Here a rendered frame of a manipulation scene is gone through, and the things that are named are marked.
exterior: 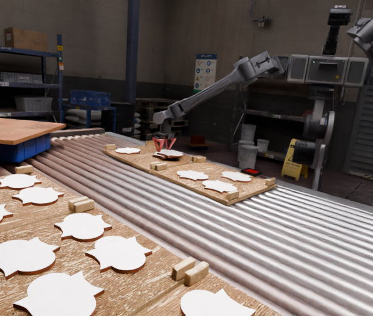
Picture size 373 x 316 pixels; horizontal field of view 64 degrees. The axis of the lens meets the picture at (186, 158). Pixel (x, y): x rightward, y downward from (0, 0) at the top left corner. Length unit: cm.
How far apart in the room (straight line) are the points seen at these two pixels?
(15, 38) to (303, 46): 482
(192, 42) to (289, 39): 236
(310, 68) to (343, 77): 18
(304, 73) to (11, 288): 166
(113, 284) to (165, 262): 13
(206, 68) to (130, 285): 675
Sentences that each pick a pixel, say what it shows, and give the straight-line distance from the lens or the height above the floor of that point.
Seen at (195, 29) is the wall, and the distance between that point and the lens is 757.
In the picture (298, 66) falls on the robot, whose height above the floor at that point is 146.
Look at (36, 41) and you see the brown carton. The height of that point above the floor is 174.
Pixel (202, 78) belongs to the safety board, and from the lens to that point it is 725.
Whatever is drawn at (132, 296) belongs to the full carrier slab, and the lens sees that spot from 60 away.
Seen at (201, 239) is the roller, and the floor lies 92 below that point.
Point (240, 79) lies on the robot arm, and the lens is 135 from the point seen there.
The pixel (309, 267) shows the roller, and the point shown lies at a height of 92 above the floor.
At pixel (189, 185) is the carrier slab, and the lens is 115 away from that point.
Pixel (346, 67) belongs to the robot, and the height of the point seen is 147.
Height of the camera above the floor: 132
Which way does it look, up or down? 14 degrees down
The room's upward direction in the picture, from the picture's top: 5 degrees clockwise
